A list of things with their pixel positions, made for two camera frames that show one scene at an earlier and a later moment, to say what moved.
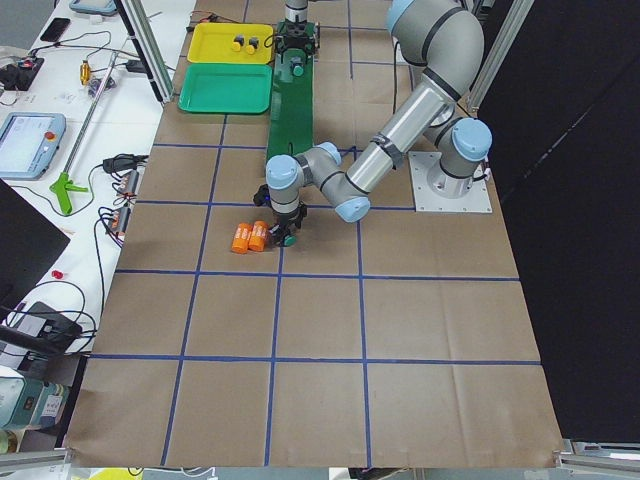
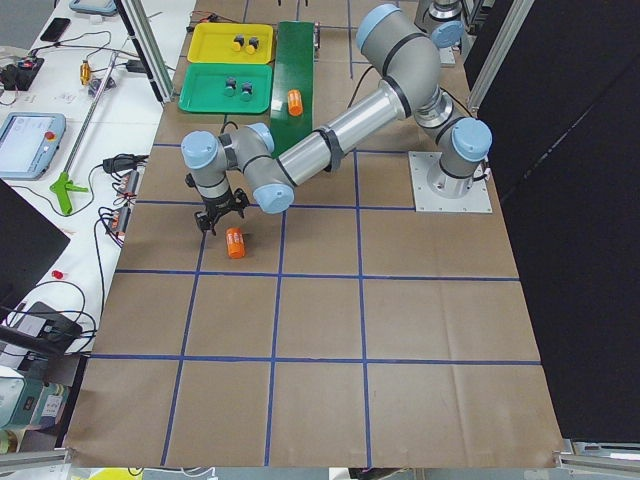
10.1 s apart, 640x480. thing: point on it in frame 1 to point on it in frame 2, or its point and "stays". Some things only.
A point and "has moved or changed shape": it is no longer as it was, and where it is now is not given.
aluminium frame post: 138,26 stays
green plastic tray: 234,88 stays
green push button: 297,64 to 230,86
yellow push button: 253,44 stays
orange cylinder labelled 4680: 241,238 has moved or changed shape
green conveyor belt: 291,125 stays
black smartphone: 55,29 stays
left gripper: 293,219 to 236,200
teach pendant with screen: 28,143 stays
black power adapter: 123,162 stays
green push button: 289,240 to 246,92
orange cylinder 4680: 258,236 to 295,102
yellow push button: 238,42 stays
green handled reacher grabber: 64,187 stays
